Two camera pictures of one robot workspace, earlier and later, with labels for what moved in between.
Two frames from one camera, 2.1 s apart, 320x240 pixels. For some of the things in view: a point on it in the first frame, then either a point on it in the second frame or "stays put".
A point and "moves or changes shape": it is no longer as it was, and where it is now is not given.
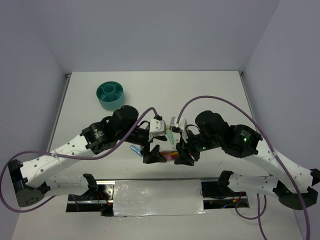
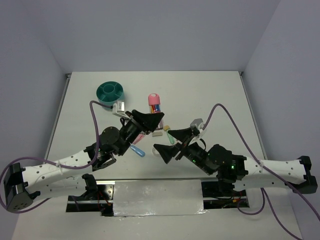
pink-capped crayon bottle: (170, 155) moves or changes shape
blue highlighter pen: (136, 150) stays put
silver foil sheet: (140, 197) stays put
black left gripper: (154, 156) -> (149, 121)
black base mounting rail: (103, 202) stays put
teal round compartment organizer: (110, 95) stays put
